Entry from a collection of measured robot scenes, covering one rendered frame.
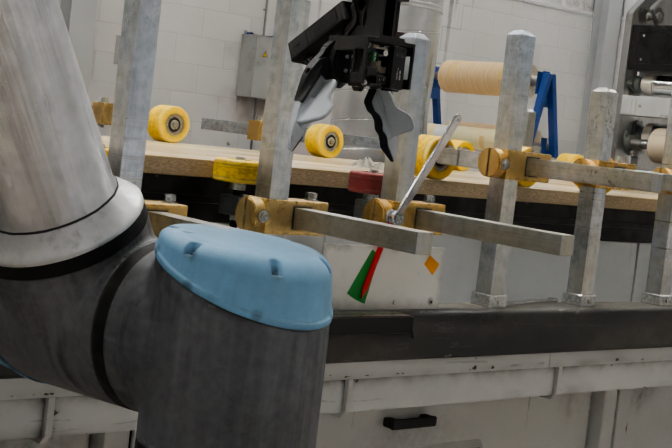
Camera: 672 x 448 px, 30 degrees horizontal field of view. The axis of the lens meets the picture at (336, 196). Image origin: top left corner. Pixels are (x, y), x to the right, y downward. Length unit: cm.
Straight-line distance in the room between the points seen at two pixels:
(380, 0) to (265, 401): 57
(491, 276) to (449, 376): 18
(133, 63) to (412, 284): 62
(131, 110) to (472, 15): 1031
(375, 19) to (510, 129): 77
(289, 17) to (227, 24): 845
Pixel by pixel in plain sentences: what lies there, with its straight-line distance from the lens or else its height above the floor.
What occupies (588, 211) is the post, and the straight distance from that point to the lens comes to 234.
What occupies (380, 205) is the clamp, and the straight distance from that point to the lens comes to 194.
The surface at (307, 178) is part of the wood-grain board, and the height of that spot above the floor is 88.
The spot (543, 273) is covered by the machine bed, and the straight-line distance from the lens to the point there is 260.
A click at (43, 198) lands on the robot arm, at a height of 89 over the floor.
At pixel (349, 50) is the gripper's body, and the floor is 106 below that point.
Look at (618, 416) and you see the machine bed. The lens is 290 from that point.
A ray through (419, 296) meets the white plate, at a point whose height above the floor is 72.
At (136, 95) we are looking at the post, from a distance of 165.
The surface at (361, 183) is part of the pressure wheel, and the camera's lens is 205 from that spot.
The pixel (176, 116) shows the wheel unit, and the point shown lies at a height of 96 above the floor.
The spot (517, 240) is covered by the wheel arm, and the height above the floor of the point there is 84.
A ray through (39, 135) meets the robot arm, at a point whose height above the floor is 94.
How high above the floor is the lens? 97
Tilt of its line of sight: 3 degrees down
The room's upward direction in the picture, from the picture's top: 7 degrees clockwise
